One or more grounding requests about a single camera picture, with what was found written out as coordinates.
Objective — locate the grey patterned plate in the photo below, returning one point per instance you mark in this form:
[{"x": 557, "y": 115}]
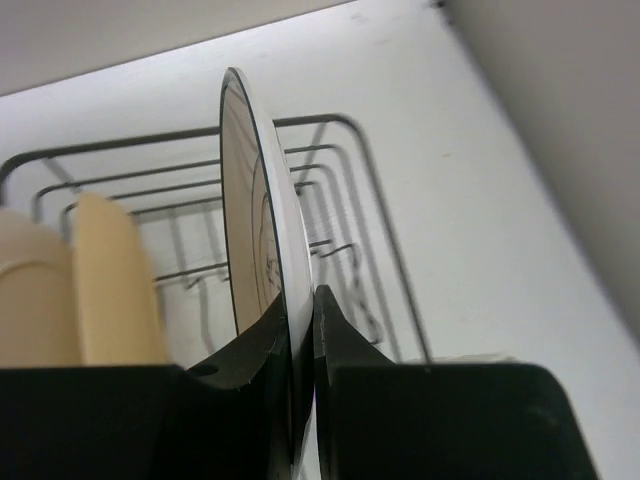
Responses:
[{"x": 266, "y": 241}]

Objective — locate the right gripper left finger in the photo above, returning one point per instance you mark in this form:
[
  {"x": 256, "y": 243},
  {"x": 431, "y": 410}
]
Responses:
[{"x": 224, "y": 418}]

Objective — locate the cream white plate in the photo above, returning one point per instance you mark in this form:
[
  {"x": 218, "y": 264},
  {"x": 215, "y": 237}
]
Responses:
[{"x": 38, "y": 314}]

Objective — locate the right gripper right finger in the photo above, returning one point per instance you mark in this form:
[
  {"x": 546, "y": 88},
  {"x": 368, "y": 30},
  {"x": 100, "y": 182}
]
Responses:
[{"x": 378, "y": 419}]

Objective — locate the tan yellow plate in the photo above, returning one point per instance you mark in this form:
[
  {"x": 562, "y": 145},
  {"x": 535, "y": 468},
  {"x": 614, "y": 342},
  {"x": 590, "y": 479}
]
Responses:
[{"x": 119, "y": 316}]

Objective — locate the beige cutlery holder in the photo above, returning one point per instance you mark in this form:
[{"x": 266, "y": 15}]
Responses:
[{"x": 468, "y": 359}]

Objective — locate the wire dish rack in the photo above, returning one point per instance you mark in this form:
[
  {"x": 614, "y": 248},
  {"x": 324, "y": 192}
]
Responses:
[{"x": 170, "y": 183}]

